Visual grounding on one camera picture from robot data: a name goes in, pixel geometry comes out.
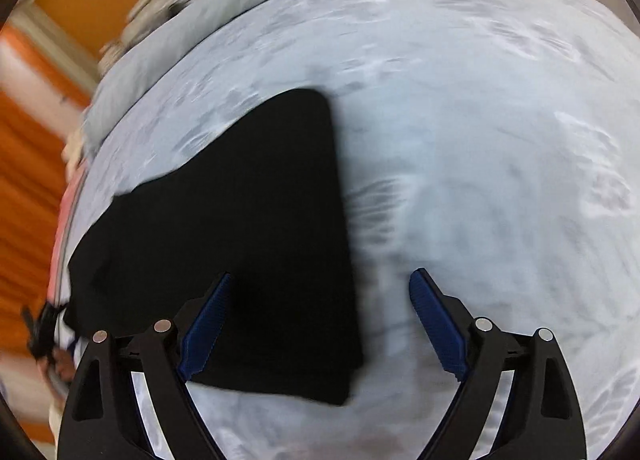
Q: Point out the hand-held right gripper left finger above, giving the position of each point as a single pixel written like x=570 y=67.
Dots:
x=210 y=325

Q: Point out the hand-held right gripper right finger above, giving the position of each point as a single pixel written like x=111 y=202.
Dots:
x=440 y=325

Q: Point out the black pants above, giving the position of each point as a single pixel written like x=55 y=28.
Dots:
x=250 y=215

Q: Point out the pink mat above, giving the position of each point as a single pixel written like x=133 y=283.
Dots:
x=67 y=220

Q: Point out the butterfly print blanket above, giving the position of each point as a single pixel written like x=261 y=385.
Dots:
x=475 y=164

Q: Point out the cream flower-shaped pillow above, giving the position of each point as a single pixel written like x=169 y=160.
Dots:
x=72 y=152

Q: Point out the grey duvet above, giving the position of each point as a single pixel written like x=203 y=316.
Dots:
x=165 y=34

